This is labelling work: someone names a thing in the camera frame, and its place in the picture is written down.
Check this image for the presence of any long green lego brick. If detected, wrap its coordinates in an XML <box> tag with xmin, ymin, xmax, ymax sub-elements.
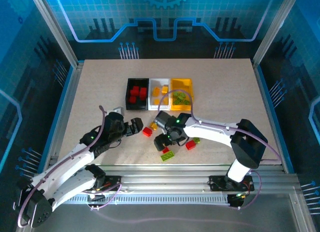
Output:
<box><xmin>160</xmin><ymin>151</ymin><xmax>176</xmax><ymax>163</ymax></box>

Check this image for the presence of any black plastic container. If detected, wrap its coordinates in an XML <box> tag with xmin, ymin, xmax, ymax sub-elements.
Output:
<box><xmin>124</xmin><ymin>78</ymin><xmax>150</xmax><ymax>111</ymax></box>

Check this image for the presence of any white plastic container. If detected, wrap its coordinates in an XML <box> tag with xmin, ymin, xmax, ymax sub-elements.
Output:
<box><xmin>147</xmin><ymin>78</ymin><xmax>172</xmax><ymax>111</ymax></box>

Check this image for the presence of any yellow plastic container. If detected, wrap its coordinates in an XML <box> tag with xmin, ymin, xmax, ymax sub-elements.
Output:
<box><xmin>169</xmin><ymin>78</ymin><xmax>195</xmax><ymax>111</ymax></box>

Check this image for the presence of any black controller box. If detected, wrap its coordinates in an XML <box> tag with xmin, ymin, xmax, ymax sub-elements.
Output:
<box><xmin>226</xmin><ymin>193</ymin><xmax>251</xmax><ymax>210</ymax></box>
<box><xmin>86</xmin><ymin>193</ymin><xmax>107</xmax><ymax>205</ymax></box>

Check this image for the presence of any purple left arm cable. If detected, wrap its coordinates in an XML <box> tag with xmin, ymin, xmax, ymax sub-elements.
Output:
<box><xmin>16</xmin><ymin>105</ymin><xmax>123</xmax><ymax>229</ymax></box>

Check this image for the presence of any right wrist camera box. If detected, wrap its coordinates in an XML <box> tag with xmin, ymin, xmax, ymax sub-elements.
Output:
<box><xmin>153</xmin><ymin>111</ymin><xmax>168</xmax><ymax>128</ymax></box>

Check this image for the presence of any aluminium mounting rail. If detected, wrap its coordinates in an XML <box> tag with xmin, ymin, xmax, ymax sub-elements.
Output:
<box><xmin>32</xmin><ymin>164</ymin><xmax>301</xmax><ymax>195</ymax></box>

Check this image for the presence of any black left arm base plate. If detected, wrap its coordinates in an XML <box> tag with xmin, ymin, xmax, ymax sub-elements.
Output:
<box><xmin>99</xmin><ymin>175</ymin><xmax>123</xmax><ymax>192</ymax></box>

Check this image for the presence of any aluminium side rail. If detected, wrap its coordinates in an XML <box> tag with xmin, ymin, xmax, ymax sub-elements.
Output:
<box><xmin>41</xmin><ymin>60</ymin><xmax>86</xmax><ymax>172</ymax></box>
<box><xmin>251</xmin><ymin>59</ymin><xmax>295</xmax><ymax>174</ymax></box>

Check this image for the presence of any slotted grey cable duct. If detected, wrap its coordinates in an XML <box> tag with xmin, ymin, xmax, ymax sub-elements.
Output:
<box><xmin>39</xmin><ymin>193</ymin><xmax>232</xmax><ymax>205</ymax></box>

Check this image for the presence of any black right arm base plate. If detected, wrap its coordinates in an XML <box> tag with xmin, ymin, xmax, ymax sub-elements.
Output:
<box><xmin>208</xmin><ymin>175</ymin><xmax>255</xmax><ymax>192</ymax></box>

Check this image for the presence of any long loose purple cable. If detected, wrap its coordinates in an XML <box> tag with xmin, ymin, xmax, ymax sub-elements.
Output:
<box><xmin>96</xmin><ymin>209</ymin><xmax>253</xmax><ymax>226</ymax></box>

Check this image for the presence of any aluminium corner post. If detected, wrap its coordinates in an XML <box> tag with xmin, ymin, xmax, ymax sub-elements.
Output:
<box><xmin>27</xmin><ymin>0</ymin><xmax>85</xmax><ymax>69</ymax></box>
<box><xmin>251</xmin><ymin>0</ymin><xmax>302</xmax><ymax>66</ymax></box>

